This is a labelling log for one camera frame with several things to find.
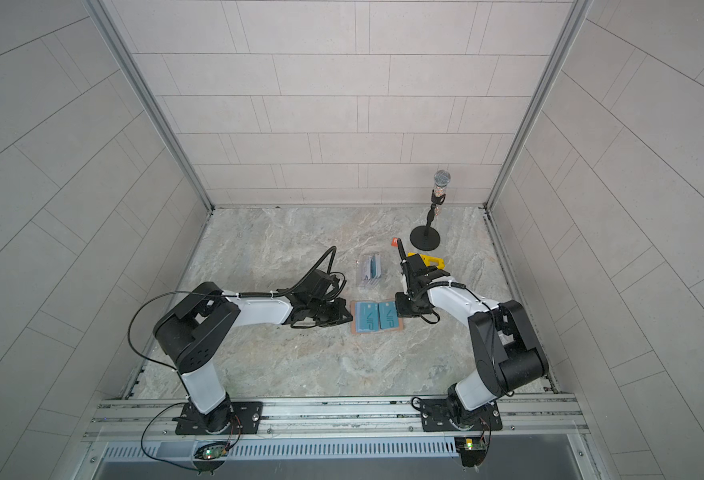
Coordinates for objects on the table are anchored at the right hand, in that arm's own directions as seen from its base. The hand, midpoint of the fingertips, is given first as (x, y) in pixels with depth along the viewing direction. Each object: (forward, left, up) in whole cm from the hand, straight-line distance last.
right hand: (401, 310), depth 89 cm
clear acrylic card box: (+12, +7, +6) cm, 15 cm away
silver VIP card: (-2, +10, +2) cm, 11 cm away
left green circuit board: (-32, +46, +4) cm, 56 cm away
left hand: (-1, +12, +1) cm, 12 cm away
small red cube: (+25, -1, +2) cm, 25 cm away
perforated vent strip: (-34, 0, -1) cm, 34 cm away
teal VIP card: (-2, +4, +1) cm, 5 cm away
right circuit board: (-35, -12, -2) cm, 37 cm away
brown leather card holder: (-2, +14, +1) cm, 15 cm away
